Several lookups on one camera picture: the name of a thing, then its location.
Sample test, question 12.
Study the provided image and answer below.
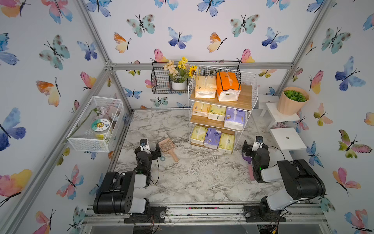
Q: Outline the beige tissue pack shelf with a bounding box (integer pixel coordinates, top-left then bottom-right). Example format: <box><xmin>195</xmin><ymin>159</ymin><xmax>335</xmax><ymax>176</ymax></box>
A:
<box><xmin>195</xmin><ymin>75</ymin><xmax>217</xmax><ymax>98</ymax></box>
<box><xmin>192</xmin><ymin>102</ymin><xmax>210</xmax><ymax>118</ymax></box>

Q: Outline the white lower step shelf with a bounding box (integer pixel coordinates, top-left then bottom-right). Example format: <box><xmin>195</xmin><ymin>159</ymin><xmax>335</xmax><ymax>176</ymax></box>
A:
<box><xmin>270</xmin><ymin>128</ymin><xmax>306</xmax><ymax>151</ymax></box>

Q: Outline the white upper step shelf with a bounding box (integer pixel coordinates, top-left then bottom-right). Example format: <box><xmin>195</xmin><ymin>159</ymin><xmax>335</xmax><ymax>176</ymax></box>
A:
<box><xmin>258</xmin><ymin>94</ymin><xmax>300</xmax><ymax>131</ymax></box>

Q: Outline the yellow tissue pack bottom left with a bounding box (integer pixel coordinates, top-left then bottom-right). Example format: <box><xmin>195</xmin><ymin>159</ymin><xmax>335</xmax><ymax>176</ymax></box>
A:
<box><xmin>190</xmin><ymin>125</ymin><xmax>208</xmax><ymax>145</ymax></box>

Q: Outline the yellow tissue pack bottom right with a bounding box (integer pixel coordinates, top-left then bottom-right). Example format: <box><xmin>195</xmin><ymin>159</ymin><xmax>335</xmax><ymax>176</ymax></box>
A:
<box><xmin>217</xmin><ymin>133</ymin><xmax>235</xmax><ymax>154</ymax></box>

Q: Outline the beige tissue pack top shelf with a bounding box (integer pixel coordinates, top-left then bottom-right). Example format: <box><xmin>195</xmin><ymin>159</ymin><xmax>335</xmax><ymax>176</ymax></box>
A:
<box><xmin>195</xmin><ymin>75</ymin><xmax>217</xmax><ymax>98</ymax></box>

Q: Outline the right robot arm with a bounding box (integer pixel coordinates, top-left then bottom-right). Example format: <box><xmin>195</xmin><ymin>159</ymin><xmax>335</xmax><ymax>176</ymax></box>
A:
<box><xmin>241</xmin><ymin>136</ymin><xmax>326</xmax><ymax>214</ymax></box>

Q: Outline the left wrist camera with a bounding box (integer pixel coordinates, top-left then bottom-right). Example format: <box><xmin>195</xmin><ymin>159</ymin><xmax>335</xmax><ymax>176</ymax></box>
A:
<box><xmin>140</xmin><ymin>138</ymin><xmax>151</xmax><ymax>152</ymax></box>

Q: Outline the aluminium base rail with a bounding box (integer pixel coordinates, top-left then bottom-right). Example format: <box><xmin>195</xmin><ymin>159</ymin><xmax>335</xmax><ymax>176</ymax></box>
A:
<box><xmin>83</xmin><ymin>202</ymin><xmax>331</xmax><ymax>234</ymax></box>

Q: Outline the pink pot green plant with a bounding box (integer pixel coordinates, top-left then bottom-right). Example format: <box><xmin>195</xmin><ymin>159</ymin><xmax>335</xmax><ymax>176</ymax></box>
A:
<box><xmin>277</xmin><ymin>87</ymin><xmax>310</xmax><ymax>116</ymax></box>

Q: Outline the purple tissue pack shelf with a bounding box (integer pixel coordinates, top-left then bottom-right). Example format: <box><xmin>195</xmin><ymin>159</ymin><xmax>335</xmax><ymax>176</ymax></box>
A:
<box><xmin>224</xmin><ymin>108</ymin><xmax>246</xmax><ymax>131</ymax></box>

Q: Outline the white pot with flowers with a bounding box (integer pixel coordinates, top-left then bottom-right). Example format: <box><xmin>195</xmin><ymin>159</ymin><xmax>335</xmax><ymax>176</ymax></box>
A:
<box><xmin>163</xmin><ymin>57</ymin><xmax>198</xmax><ymax>91</ymax></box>

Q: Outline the orange tissue pack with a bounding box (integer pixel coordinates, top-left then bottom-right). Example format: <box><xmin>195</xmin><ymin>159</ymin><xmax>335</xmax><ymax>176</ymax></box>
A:
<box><xmin>216</xmin><ymin>71</ymin><xmax>242</xmax><ymax>102</ymax></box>

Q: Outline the yellow green tissue pack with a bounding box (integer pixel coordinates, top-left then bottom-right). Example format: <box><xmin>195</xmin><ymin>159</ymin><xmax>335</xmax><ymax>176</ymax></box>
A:
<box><xmin>207</xmin><ymin>105</ymin><xmax>227</xmax><ymax>122</ymax></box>

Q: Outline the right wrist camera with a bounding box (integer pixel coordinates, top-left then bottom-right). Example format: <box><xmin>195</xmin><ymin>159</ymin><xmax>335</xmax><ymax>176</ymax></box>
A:
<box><xmin>252</xmin><ymin>136</ymin><xmax>264</xmax><ymax>151</ymax></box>

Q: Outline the white wire wall basket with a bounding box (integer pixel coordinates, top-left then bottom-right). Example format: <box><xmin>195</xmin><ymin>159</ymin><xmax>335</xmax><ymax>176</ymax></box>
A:
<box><xmin>66</xmin><ymin>96</ymin><xmax>124</xmax><ymax>153</ymax></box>

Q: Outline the artificial pink rose stem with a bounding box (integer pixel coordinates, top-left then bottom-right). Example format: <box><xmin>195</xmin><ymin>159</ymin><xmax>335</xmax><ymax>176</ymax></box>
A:
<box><xmin>66</xmin><ymin>97</ymin><xmax>122</xmax><ymax>140</ymax></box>

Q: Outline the white wire wooden shelf rack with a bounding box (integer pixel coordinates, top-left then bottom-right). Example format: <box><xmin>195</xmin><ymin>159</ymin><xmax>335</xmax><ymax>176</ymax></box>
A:
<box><xmin>188</xmin><ymin>65</ymin><xmax>258</xmax><ymax>153</ymax></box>

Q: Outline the round green lidded jar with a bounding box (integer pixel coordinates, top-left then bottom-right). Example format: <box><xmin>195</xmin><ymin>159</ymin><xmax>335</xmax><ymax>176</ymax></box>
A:
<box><xmin>91</xmin><ymin>119</ymin><xmax>113</xmax><ymax>140</ymax></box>

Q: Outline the black wire wall basket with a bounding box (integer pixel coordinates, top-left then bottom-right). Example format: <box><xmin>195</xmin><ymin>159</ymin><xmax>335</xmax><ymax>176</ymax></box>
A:
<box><xmin>151</xmin><ymin>61</ymin><xmax>191</xmax><ymax>95</ymax></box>

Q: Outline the beige tissue pack middle shelf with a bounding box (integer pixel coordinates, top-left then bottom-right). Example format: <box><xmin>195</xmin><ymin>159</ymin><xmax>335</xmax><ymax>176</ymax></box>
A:
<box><xmin>192</xmin><ymin>102</ymin><xmax>210</xmax><ymax>118</ymax></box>

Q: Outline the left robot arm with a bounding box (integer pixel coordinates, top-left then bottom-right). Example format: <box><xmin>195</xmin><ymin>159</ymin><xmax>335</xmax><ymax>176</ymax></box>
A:
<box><xmin>93</xmin><ymin>139</ymin><xmax>162</xmax><ymax>215</ymax></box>

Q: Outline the purple pink garden fork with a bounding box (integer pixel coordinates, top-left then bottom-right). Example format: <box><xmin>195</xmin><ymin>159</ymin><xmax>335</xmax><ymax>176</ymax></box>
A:
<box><xmin>242</xmin><ymin>154</ymin><xmax>255</xmax><ymax>181</ymax></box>

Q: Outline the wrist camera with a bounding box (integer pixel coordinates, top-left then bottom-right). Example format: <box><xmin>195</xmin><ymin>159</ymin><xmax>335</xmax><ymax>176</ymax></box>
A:
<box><xmin>252</xmin><ymin>136</ymin><xmax>264</xmax><ymax>151</ymax></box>
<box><xmin>140</xmin><ymin>138</ymin><xmax>151</xmax><ymax>152</ymax></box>

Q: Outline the purple tissue pack bottom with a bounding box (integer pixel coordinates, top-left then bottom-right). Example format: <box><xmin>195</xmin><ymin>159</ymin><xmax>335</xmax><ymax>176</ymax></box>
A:
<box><xmin>203</xmin><ymin>128</ymin><xmax>222</xmax><ymax>150</ymax></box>

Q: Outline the white step shelf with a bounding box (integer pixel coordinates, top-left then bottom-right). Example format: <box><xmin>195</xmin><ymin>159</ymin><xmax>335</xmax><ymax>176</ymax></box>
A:
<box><xmin>258</xmin><ymin>94</ymin><xmax>300</xmax><ymax>131</ymax></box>
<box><xmin>270</xmin><ymin>128</ymin><xmax>306</xmax><ymax>151</ymax></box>

